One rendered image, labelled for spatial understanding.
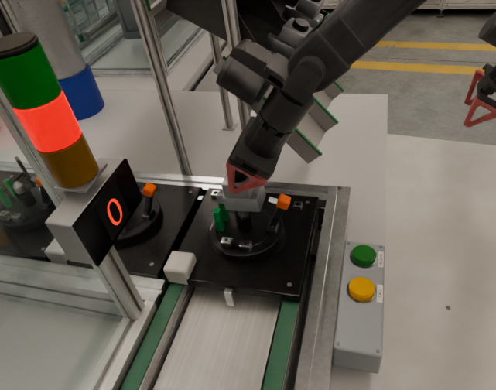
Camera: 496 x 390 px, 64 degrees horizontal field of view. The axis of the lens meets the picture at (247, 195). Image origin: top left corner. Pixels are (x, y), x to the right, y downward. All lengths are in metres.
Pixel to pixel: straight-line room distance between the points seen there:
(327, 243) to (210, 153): 0.54
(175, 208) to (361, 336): 0.44
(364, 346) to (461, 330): 0.22
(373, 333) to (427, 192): 0.47
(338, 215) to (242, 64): 0.38
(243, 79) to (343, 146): 0.65
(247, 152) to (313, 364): 0.32
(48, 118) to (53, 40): 1.02
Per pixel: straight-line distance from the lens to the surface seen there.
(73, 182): 0.48
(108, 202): 0.51
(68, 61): 1.48
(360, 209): 0.96
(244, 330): 0.71
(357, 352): 0.64
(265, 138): 0.56
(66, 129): 0.45
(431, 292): 0.84
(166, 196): 0.89
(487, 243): 0.95
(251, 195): 0.67
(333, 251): 0.74
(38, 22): 1.44
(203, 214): 0.82
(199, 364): 0.69
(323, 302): 0.68
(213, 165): 1.12
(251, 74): 0.54
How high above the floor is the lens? 1.53
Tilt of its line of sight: 42 degrees down
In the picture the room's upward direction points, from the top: 9 degrees counter-clockwise
